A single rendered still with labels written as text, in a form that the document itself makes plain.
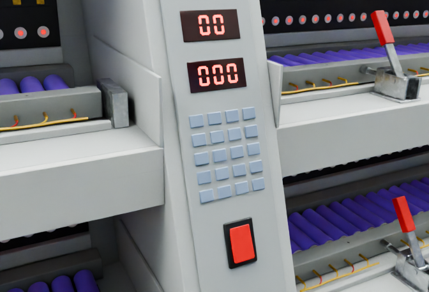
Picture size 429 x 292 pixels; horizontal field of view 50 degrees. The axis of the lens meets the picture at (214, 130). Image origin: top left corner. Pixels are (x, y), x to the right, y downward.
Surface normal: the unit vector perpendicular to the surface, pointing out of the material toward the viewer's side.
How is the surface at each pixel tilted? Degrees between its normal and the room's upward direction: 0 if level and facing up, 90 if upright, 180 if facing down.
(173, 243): 90
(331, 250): 19
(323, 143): 109
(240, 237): 84
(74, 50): 90
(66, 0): 90
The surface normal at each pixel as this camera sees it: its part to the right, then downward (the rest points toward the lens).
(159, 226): -0.89, 0.14
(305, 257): 0.02, -0.94
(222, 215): 0.44, -0.01
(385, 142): 0.46, 0.32
